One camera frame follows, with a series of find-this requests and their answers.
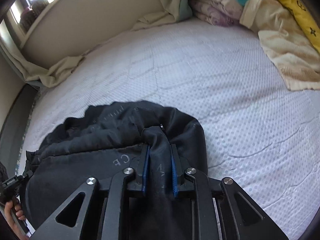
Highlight beige bed sheet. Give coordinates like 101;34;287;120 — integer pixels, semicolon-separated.
1;0;191;88

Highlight pile of folded blankets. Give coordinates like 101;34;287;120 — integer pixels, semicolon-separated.
188;0;268;28

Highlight white quilted mattress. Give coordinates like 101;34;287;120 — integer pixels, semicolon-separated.
23;18;319;239

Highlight black button-up jacket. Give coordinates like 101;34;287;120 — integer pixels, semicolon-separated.
20;101;208;239

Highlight yellow patterned pillow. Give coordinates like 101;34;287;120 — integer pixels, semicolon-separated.
278;0;319;52

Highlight operator's left hand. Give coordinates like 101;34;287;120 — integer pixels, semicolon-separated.
4;198;29;240

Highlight cream striped towel blanket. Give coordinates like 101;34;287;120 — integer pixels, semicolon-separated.
240;0;319;90

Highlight dark jars on windowsill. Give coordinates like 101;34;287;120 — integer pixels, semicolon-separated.
20;0;49;32

